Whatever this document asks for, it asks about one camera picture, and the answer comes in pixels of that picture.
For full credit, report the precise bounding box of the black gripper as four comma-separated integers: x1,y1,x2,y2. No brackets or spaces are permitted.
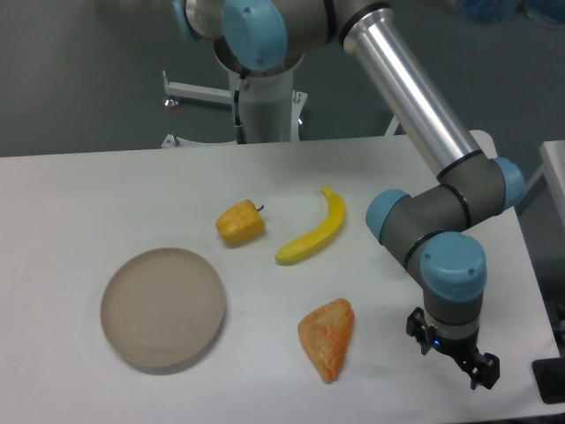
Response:
405,307,501,390

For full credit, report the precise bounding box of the yellow bell pepper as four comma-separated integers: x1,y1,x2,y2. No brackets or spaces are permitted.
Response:
215,200,266,245

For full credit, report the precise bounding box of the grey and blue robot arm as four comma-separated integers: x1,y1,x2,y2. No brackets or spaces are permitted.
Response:
172,1,524,388

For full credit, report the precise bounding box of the black device at table edge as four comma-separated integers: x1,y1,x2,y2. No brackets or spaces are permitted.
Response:
531,358,564,405

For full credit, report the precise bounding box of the orange croissant pastry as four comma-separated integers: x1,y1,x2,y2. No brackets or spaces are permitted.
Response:
298,299,355,383

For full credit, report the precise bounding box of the yellow banana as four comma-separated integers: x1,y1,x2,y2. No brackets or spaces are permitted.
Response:
275,185,347,265

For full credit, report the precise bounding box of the white side table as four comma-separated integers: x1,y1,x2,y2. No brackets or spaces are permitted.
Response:
516,140,564,222

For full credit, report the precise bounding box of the beige round plate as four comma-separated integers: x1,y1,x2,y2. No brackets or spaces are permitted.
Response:
100,247,226,375

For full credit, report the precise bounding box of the blue bag in background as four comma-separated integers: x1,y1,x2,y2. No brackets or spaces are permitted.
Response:
447,0,564,29

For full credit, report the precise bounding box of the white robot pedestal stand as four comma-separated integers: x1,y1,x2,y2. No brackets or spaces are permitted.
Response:
159,39,309,149

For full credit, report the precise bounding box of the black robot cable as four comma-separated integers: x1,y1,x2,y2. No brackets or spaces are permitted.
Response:
232,65,249,145

